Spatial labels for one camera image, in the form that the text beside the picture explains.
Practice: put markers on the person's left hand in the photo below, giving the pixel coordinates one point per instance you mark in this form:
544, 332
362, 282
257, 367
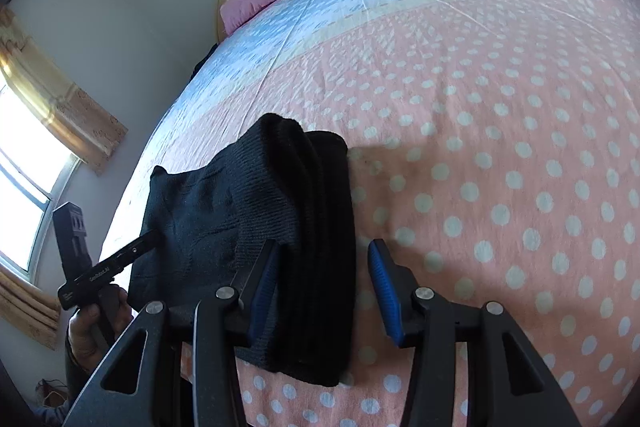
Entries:
85, 337

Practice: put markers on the pink polka dot bedsheet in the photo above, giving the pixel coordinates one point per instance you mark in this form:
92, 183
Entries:
475, 107

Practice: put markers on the person's left forearm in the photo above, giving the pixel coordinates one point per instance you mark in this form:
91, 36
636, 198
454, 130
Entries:
80, 382

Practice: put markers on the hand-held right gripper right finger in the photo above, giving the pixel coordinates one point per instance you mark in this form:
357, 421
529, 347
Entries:
385, 292

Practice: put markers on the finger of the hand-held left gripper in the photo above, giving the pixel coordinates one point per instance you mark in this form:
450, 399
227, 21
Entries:
140, 248

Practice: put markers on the side window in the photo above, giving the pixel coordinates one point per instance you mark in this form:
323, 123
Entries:
25, 187

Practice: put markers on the black pants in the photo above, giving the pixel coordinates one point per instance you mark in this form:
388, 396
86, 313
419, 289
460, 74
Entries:
300, 207

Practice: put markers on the dark cloth beside bed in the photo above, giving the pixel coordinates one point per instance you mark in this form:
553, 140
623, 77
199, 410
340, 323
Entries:
205, 62

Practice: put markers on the golden patterned curtain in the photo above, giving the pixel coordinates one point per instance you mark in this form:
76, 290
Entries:
30, 307

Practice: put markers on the golden patterned curtain valance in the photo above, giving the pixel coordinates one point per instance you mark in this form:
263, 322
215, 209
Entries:
60, 107

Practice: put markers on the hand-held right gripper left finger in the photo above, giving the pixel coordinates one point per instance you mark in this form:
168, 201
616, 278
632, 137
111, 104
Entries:
265, 287

